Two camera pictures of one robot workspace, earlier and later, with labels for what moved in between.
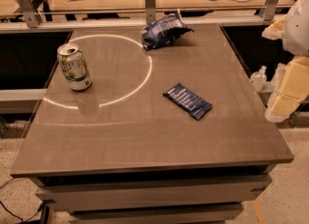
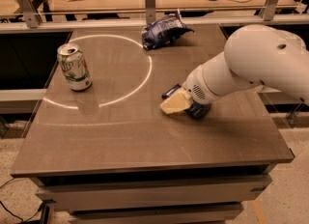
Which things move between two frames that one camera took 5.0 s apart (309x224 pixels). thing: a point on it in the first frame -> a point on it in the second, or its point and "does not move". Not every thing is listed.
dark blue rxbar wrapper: [189, 101] does not move
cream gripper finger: [291, 92] -> [181, 100]
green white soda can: [74, 67] does not move
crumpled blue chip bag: [164, 31] does not move
